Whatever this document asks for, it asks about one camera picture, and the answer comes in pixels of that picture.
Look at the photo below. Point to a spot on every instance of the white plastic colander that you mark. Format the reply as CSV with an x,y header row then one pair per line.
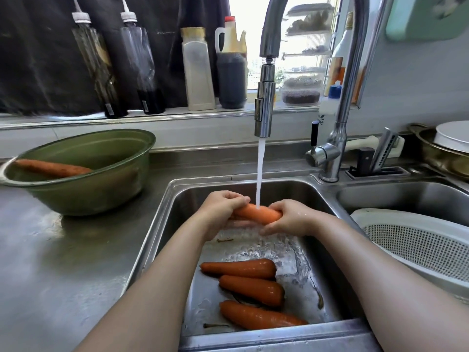
x,y
417,245

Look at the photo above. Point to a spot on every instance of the person's right forearm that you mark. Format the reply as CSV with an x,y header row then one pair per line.
x,y
381,289

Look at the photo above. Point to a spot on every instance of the white bottle with blue cap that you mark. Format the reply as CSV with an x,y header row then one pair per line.
x,y
329,109

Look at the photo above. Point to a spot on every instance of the stacked clear food containers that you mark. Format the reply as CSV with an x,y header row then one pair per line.
x,y
306,54

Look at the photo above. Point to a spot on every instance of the chrome pull-down faucet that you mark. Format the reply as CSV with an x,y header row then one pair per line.
x,y
337,106

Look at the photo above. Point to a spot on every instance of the green cutting board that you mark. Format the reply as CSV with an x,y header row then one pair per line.
x,y
427,16

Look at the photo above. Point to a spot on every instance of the brass-coloured metal pot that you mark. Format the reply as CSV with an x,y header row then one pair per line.
x,y
438,152

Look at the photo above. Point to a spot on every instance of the person's left thumb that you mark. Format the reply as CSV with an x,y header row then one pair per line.
x,y
240,201

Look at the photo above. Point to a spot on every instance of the white round lid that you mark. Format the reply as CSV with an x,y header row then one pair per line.
x,y
453,135

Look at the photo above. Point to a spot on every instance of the tall bottle with orange liquid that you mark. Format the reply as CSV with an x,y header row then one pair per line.
x,y
339,62

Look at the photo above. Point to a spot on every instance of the person's left hand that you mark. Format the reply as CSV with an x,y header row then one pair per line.
x,y
214,211

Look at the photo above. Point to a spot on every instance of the person's right thumb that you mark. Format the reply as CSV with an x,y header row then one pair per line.
x,y
276,207

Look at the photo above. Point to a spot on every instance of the person's left forearm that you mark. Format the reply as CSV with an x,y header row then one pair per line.
x,y
154,293

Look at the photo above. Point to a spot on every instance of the stainless steel sink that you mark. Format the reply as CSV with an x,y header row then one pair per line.
x,y
252,289

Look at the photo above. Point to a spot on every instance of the white bottle with gold cap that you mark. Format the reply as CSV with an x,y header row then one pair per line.
x,y
197,69

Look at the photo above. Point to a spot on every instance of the clear oil squeeze bottle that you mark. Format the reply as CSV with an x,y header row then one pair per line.
x,y
96,65

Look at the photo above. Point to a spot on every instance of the wet orange carrot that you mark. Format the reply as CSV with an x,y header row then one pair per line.
x,y
258,213

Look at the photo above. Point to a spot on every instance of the person's right hand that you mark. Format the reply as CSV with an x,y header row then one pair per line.
x,y
295,218

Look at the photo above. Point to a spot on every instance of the green metal basin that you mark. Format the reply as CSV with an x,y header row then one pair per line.
x,y
84,179

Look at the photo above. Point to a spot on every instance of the clear dark-sauce squeeze bottle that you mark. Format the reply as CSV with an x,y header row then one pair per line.
x,y
144,65

